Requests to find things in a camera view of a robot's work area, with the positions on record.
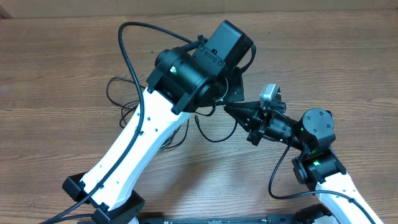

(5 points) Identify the cardboard backdrop panel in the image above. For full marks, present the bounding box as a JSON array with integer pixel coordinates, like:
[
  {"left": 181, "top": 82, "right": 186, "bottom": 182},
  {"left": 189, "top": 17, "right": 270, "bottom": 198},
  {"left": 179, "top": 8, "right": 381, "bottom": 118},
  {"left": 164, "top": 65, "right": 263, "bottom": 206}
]
[{"left": 1, "top": 0, "right": 397, "bottom": 19}]

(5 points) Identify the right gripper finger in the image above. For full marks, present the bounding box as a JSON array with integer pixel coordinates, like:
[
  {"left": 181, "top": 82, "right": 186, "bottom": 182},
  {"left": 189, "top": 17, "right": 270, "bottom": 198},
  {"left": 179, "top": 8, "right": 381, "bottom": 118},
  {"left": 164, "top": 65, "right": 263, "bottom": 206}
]
[
  {"left": 224, "top": 101, "right": 264, "bottom": 118},
  {"left": 228, "top": 111, "right": 260, "bottom": 132}
]

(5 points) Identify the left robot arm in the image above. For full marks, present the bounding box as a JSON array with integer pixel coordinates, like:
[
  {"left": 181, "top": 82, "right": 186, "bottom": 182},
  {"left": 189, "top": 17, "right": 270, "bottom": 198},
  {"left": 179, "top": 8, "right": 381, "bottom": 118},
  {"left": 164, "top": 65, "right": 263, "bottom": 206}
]
[{"left": 62, "top": 21, "right": 256, "bottom": 223}]

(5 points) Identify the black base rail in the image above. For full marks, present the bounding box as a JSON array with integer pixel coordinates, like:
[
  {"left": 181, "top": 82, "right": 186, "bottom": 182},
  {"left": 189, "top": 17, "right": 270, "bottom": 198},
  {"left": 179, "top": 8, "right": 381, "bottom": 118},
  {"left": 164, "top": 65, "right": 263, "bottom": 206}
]
[{"left": 138, "top": 214, "right": 305, "bottom": 224}]

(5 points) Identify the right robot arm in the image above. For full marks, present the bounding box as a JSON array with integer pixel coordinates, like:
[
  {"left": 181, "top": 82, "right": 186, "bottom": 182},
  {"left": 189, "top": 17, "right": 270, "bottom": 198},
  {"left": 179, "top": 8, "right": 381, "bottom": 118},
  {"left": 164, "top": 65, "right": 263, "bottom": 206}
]
[{"left": 224, "top": 100, "right": 382, "bottom": 223}]

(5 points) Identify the thick black USB cable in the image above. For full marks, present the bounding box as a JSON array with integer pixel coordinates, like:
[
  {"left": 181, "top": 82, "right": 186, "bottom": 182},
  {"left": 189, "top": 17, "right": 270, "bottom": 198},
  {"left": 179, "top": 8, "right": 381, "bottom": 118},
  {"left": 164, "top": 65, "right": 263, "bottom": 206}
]
[{"left": 105, "top": 76, "right": 190, "bottom": 151}]

